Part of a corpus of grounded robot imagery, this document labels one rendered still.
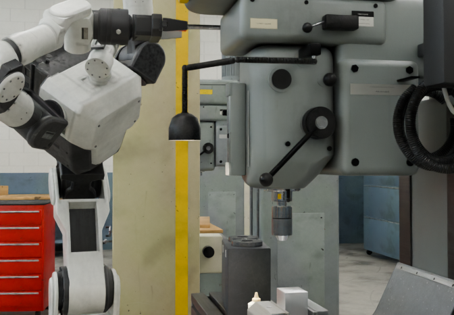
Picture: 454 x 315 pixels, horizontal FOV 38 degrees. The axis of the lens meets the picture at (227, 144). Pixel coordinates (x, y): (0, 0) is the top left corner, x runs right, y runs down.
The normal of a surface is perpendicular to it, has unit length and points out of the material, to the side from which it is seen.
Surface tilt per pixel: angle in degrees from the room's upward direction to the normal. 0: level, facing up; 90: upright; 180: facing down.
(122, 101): 84
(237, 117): 90
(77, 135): 131
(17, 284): 90
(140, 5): 96
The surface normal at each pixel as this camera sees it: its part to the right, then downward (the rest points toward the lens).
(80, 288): 0.33, -0.30
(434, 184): -0.98, 0.00
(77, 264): 0.30, -0.50
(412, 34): 0.20, -0.03
